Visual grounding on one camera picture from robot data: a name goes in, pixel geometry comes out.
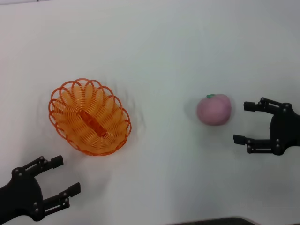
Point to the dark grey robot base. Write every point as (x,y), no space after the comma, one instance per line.
(208,221)

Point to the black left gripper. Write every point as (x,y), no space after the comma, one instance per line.
(21,194)

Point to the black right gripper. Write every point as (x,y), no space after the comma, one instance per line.
(284,131)

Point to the pink toy peach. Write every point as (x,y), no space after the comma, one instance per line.
(213,110)

